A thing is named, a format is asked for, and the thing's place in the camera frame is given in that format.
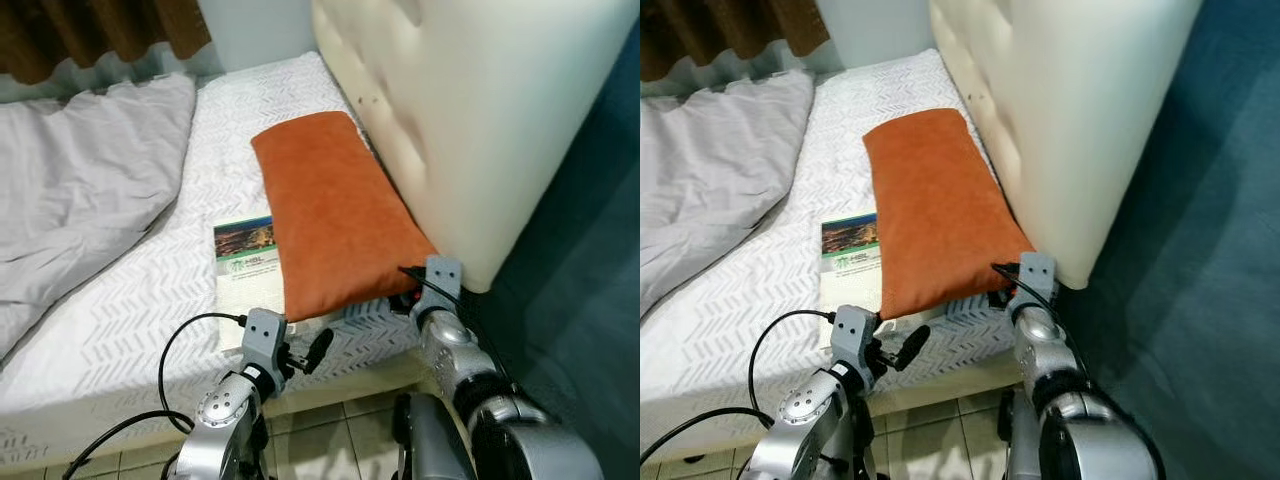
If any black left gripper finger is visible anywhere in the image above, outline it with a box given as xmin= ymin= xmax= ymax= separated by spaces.
xmin=300 ymin=328 xmax=335 ymax=373
xmin=893 ymin=325 xmax=931 ymax=373

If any HBL city photo book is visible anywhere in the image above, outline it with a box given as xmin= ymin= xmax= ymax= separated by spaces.
xmin=820 ymin=212 xmax=883 ymax=349
xmin=213 ymin=215 xmax=291 ymax=351

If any orange pillow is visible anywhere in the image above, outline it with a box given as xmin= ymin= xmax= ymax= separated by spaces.
xmin=250 ymin=110 xmax=439 ymax=323
xmin=862 ymin=108 xmax=1036 ymax=321

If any cream bed base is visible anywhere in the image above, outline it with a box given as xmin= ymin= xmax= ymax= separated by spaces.
xmin=640 ymin=350 xmax=1021 ymax=463
xmin=0 ymin=350 xmax=426 ymax=476

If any grey robot leg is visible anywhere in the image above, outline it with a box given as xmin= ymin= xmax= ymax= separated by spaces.
xmin=393 ymin=392 xmax=476 ymax=480
xmin=998 ymin=385 xmax=1046 ymax=480

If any cream padded headboard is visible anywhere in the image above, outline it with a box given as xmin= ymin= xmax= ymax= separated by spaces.
xmin=930 ymin=0 xmax=1206 ymax=291
xmin=312 ymin=0 xmax=641 ymax=294

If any white patterned mattress sheet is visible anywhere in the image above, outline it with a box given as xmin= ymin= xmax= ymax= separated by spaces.
xmin=0 ymin=52 xmax=471 ymax=471
xmin=640 ymin=48 xmax=1061 ymax=441

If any grey duvet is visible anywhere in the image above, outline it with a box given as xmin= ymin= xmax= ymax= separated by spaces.
xmin=640 ymin=68 xmax=816 ymax=319
xmin=0 ymin=72 xmax=198 ymax=361

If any brown curtain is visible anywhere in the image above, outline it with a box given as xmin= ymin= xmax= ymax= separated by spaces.
xmin=640 ymin=0 xmax=831 ymax=83
xmin=0 ymin=0 xmax=213 ymax=86

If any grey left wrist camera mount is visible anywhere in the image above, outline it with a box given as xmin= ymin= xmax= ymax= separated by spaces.
xmin=240 ymin=308 xmax=291 ymax=373
xmin=832 ymin=305 xmax=881 ymax=369

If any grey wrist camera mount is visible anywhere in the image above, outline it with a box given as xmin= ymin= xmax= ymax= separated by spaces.
xmin=1015 ymin=252 xmax=1058 ymax=306
xmin=240 ymin=308 xmax=291 ymax=373
xmin=832 ymin=305 xmax=881 ymax=369
xmin=424 ymin=256 xmax=464 ymax=309

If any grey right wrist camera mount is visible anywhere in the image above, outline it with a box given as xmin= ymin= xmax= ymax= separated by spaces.
xmin=424 ymin=256 xmax=464 ymax=309
xmin=1015 ymin=252 xmax=1058 ymax=306

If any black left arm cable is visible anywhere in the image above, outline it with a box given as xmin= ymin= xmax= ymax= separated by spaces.
xmin=60 ymin=312 xmax=247 ymax=471
xmin=640 ymin=308 xmax=839 ymax=466

